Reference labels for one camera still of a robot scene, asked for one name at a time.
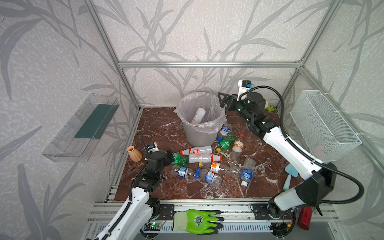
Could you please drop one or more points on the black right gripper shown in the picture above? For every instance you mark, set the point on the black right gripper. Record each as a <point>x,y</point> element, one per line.
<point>229,100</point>

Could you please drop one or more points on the terracotta ribbed vase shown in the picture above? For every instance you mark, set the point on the terracotta ribbed vase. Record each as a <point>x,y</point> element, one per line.
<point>134,154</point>

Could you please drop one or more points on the red plastic cup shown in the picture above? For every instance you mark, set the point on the red plastic cup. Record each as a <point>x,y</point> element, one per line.
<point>305,217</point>

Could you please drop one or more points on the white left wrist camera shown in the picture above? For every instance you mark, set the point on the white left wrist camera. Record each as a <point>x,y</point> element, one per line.
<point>152,147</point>

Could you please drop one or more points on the small pepsi bottle blue label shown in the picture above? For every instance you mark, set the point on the small pepsi bottle blue label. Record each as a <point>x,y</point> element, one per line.
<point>224,132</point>

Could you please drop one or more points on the green work glove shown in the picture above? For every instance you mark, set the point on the green work glove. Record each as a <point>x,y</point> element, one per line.
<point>198,222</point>

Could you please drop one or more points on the clear bottle blue label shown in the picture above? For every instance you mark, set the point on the clear bottle blue label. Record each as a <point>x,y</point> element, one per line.
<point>247,172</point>
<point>213,179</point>
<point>183,172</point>

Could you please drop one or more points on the clear bottle red cap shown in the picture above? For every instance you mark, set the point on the clear bottle red cap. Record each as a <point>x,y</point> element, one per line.
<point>237,150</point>

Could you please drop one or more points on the potted plant white pot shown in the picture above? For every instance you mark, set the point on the potted plant white pot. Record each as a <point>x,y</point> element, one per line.
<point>270,109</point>

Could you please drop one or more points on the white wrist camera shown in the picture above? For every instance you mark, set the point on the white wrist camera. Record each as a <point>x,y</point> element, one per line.
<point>244,87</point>
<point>152,147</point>

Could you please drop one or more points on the white bottle red label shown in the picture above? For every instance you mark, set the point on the white bottle red label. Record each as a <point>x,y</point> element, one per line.
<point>204,158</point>

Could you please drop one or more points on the grey mesh waste bin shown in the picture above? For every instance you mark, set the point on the grey mesh waste bin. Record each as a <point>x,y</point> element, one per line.
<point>197,139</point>

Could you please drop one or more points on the clear acrylic wall shelf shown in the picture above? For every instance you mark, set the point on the clear acrylic wall shelf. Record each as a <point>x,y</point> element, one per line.
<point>77,140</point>

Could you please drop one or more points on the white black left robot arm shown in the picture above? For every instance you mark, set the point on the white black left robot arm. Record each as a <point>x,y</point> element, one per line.
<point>140,206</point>

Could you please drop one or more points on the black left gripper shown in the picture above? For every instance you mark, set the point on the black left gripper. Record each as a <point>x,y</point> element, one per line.
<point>148,153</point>

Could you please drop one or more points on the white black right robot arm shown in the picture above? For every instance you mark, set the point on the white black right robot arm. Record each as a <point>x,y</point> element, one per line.
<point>318,181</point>

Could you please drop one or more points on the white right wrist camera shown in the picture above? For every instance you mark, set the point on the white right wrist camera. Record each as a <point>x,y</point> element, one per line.
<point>244,87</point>

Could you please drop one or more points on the green circuit board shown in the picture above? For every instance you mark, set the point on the green circuit board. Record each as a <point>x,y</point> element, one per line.
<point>153,226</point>

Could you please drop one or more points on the white bottle red cap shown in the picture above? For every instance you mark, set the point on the white bottle red cap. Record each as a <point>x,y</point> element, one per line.
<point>197,151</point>

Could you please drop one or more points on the clear bottle orange label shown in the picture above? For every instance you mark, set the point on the clear bottle orange label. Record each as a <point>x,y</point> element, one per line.
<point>222,169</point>

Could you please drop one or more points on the light blue spatula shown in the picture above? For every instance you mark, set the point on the light blue spatula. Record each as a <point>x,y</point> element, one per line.
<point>292,173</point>

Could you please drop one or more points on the clear plastic bin liner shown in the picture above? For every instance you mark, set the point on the clear plastic bin liner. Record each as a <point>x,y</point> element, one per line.
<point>214,118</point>

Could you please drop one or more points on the green bottle yellow cap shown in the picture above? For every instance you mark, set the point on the green bottle yellow cap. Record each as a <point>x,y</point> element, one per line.
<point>180,160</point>
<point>225,143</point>

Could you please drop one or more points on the white wire mesh basket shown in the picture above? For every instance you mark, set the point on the white wire mesh basket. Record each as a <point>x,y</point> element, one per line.
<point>326,133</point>

